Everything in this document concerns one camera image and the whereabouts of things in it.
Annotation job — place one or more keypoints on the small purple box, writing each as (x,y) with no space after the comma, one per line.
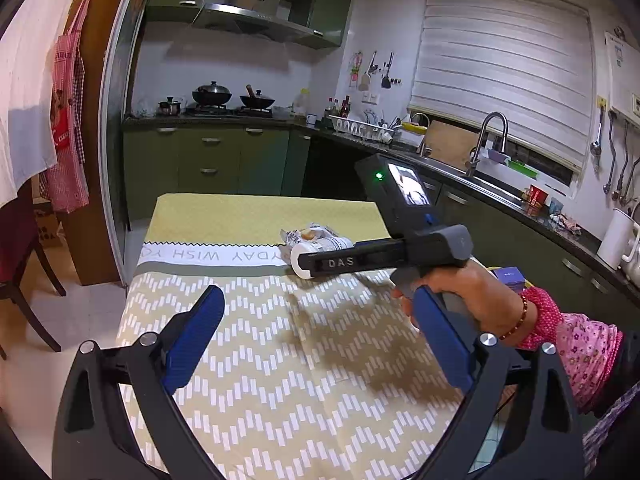
(511,276)

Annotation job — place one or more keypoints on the steel kitchen faucet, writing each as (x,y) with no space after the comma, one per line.
(484,130)

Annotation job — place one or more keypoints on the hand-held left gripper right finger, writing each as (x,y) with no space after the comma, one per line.
(440,332)

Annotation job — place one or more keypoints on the dark wooden chair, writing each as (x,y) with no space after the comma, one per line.
(20,235)

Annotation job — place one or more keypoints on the crumpled silver snack wrapper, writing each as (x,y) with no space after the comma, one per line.
(305,234)

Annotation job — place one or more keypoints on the red checked apron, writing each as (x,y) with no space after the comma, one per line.
(65,110)

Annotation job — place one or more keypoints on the white hanging cloth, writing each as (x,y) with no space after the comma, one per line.
(25,85)

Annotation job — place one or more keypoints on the pile of snack packets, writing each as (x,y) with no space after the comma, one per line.
(565,223)

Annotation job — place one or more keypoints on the small steel pot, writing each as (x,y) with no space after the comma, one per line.
(170,106)

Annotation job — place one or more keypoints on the dish rack with dishes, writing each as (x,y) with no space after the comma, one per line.
(362,129)

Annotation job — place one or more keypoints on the brown wooden door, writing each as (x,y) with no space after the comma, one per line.
(90,160)

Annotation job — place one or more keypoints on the gas stove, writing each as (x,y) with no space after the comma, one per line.
(227,110)

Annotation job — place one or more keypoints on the wooden cutting board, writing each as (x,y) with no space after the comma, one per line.
(452,145)

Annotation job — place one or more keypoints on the green tray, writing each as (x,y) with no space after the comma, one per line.
(522,167)

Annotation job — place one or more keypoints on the white mug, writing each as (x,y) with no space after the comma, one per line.
(311,119)

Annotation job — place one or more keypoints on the group of sauce bottles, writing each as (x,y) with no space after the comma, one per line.
(340,106)

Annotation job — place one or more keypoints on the white window blind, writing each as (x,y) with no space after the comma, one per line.
(500,70)

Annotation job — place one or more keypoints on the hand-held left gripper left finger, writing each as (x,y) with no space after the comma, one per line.
(200,330)

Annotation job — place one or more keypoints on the steel kitchen sink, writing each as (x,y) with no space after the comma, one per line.
(480,182)

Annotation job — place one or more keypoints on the person's dark patterned clothing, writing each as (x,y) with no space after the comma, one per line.
(615,425)

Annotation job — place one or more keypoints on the person's right forearm pink sleeve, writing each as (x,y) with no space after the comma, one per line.
(575,345)

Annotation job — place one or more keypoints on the plastic oil jug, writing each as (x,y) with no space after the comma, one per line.
(301,102)

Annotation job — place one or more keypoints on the black wok with lid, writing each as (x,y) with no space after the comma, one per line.
(212,94)

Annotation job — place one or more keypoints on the person's right hand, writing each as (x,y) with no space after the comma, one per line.
(475,295)

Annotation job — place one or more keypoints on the cardboard box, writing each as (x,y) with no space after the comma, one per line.
(47,227)

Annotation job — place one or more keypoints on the white electric kettle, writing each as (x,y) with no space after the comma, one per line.
(614,240)

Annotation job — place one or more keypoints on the small white plastic bottle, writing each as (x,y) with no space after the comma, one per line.
(327,245)

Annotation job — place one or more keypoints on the green lower kitchen cabinets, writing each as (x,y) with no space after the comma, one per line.
(210,170)

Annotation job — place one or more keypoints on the dark kitchen countertop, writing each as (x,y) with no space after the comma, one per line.
(500,195)

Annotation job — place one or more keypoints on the yellow-green patterned tablecloth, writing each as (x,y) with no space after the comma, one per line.
(300,385)

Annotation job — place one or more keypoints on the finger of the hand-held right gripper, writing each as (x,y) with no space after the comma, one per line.
(350,261)

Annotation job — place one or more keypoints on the white wall water heater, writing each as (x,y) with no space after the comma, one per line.
(622,75)

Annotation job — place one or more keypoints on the steel range hood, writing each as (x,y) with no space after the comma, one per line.
(250,22)

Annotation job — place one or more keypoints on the wall-hung kitchen utensils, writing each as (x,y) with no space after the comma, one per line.
(372,70)

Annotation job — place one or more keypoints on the red cup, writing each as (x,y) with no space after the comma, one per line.
(537,199)

